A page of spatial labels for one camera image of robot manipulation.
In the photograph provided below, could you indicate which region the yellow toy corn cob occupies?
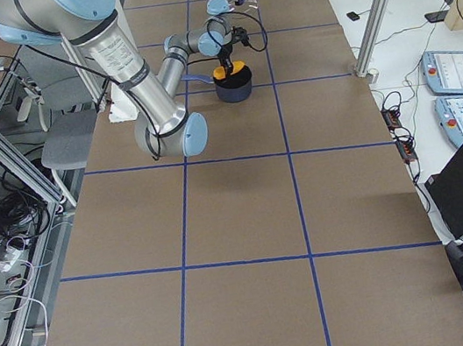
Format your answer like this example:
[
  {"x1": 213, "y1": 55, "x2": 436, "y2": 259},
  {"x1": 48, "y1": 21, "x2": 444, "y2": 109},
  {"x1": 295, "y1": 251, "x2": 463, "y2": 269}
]
[{"x1": 212, "y1": 60, "x2": 246, "y2": 81}]

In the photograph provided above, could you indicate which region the glass lid with blue knob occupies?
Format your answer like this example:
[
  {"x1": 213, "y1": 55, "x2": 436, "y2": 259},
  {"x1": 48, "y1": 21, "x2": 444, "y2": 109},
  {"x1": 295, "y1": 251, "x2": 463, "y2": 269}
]
[{"x1": 228, "y1": 0, "x2": 259, "y2": 17}]

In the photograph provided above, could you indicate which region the dark blue saucepan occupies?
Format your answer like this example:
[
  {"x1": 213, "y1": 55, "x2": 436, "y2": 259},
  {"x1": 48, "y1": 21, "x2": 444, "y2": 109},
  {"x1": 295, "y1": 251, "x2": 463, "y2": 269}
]
[{"x1": 181, "y1": 64, "x2": 253, "y2": 103}]

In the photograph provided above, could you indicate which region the small black square pad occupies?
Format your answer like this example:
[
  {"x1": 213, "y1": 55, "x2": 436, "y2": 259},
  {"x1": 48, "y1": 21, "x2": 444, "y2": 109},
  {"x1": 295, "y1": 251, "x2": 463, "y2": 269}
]
[{"x1": 346, "y1": 11, "x2": 360, "y2": 21}]

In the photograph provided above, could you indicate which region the grey white office chair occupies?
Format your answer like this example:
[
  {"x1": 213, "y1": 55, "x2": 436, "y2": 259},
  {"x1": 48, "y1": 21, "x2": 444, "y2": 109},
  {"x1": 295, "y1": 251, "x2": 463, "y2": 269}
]
[{"x1": 18, "y1": 44, "x2": 98, "y2": 207}]

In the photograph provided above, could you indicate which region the brown paper table mat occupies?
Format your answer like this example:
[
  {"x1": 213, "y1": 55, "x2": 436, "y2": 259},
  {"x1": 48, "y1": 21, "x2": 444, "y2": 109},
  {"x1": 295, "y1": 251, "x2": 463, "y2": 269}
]
[{"x1": 47, "y1": 0, "x2": 463, "y2": 346}]

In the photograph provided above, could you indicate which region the far blue teach pendant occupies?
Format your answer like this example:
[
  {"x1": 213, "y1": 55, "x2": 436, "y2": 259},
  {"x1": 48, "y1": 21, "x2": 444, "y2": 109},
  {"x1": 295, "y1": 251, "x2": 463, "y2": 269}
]
[{"x1": 421, "y1": 51, "x2": 463, "y2": 95}]

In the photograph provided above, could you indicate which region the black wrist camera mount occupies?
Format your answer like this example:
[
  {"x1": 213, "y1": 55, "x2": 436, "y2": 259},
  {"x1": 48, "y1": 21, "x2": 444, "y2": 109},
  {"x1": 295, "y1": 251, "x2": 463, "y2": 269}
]
[{"x1": 231, "y1": 26, "x2": 251, "y2": 47}]

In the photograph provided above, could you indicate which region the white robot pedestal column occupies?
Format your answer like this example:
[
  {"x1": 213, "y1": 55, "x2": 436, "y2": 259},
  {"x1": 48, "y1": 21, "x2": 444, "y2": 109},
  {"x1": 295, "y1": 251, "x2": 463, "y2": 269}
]
[{"x1": 108, "y1": 82, "x2": 139, "y2": 124}]

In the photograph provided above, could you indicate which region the aluminium frame post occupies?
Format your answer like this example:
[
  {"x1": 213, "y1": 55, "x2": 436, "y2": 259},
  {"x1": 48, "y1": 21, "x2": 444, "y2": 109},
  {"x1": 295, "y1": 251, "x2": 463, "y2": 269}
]
[{"x1": 354, "y1": 0, "x2": 388, "y2": 84}]

